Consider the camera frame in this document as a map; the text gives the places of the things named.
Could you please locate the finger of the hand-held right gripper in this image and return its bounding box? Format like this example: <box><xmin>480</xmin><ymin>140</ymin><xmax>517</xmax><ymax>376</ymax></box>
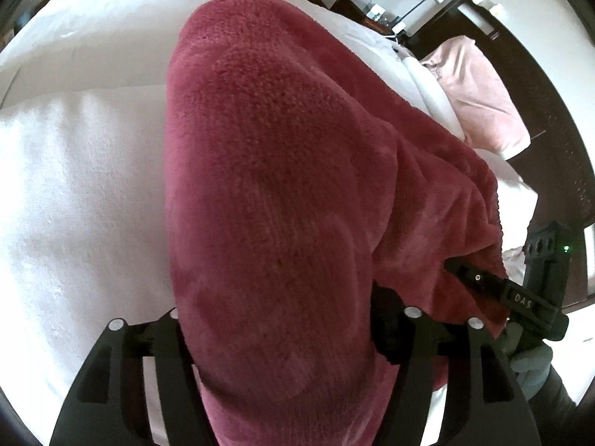
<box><xmin>443</xmin><ymin>259</ymin><xmax>513</xmax><ymax>305</ymax></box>

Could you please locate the white pillow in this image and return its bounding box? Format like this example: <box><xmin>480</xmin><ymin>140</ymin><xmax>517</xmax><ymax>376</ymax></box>
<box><xmin>401</xmin><ymin>55</ymin><xmax>466</xmax><ymax>139</ymax></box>

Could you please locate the crimson fleece blanket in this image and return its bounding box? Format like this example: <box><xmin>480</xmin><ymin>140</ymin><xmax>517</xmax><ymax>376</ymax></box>
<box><xmin>163</xmin><ymin>0</ymin><xmax>508</xmax><ymax>446</ymax></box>

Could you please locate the white bed blanket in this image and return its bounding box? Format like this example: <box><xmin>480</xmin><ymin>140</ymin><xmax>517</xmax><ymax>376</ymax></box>
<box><xmin>0</xmin><ymin>0</ymin><xmax>540</xmax><ymax>446</ymax></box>

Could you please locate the pink pillow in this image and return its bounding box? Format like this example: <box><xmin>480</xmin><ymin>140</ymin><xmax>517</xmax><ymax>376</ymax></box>
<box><xmin>419</xmin><ymin>36</ymin><xmax>533</xmax><ymax>159</ymax></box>

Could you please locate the dark wooden headboard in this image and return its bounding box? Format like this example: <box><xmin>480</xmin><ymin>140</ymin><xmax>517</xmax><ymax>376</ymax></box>
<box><xmin>408</xmin><ymin>0</ymin><xmax>595</xmax><ymax>310</ymax></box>

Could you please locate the person's right hand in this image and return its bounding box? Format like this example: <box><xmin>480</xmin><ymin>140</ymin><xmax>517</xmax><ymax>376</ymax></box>
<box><xmin>504</xmin><ymin>321</ymin><xmax>555</xmax><ymax>397</ymax></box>

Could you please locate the dark nightstand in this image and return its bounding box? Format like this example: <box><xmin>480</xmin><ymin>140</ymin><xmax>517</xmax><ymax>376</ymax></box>
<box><xmin>327</xmin><ymin>0</ymin><xmax>411</xmax><ymax>43</ymax></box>

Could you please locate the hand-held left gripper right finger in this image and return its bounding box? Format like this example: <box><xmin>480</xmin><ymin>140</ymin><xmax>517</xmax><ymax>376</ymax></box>
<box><xmin>371</xmin><ymin>283</ymin><xmax>543</xmax><ymax>446</ymax></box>

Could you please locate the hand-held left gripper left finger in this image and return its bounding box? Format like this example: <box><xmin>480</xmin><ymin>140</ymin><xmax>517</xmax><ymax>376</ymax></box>
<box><xmin>49</xmin><ymin>308</ymin><xmax>220</xmax><ymax>446</ymax></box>

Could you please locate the person's right forearm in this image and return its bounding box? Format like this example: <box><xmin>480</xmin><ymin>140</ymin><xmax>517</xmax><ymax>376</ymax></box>
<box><xmin>523</xmin><ymin>361</ymin><xmax>581</xmax><ymax>446</ymax></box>

